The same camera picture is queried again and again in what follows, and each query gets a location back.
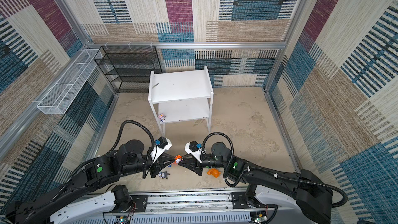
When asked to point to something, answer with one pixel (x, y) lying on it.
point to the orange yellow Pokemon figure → (214, 172)
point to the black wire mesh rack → (128, 68)
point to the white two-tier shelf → (181, 96)
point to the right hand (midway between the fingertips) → (181, 163)
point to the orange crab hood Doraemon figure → (178, 158)
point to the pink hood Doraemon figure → (161, 116)
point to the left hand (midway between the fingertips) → (173, 157)
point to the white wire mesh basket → (57, 100)
